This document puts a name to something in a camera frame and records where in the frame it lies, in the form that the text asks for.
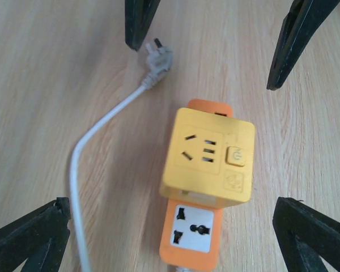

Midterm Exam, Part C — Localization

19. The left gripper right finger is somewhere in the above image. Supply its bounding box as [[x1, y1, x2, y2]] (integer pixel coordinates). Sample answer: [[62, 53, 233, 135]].
[[273, 197, 340, 271]]

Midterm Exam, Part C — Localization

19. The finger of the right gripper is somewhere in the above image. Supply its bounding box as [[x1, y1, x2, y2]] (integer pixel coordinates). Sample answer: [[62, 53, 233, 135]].
[[125, 0, 160, 51], [266, 0, 340, 91]]

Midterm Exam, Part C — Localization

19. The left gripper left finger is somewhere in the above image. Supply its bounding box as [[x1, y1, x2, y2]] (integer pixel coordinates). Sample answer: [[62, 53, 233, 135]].
[[0, 197, 71, 271]]

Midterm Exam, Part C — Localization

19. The white power strip cord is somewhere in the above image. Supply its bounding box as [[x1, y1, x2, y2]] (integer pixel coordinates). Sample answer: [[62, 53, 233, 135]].
[[69, 38, 175, 272]]

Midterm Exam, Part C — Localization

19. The orange power strip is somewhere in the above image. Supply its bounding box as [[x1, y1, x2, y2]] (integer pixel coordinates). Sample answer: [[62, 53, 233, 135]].
[[159, 99, 232, 271]]

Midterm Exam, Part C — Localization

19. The yellow cube socket adapter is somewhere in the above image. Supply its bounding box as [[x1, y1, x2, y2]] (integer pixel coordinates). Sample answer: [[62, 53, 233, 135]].
[[160, 108, 256, 209]]

